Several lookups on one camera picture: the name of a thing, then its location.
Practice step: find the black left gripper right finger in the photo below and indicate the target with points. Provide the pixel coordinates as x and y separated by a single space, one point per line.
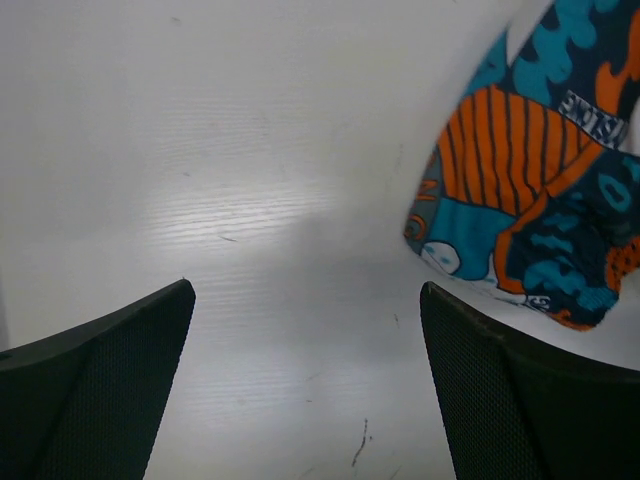
515 407

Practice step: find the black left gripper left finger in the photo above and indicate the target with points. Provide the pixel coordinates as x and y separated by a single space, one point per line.
87 403

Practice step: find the colourful patterned shorts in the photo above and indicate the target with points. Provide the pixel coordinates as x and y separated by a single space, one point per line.
531 191

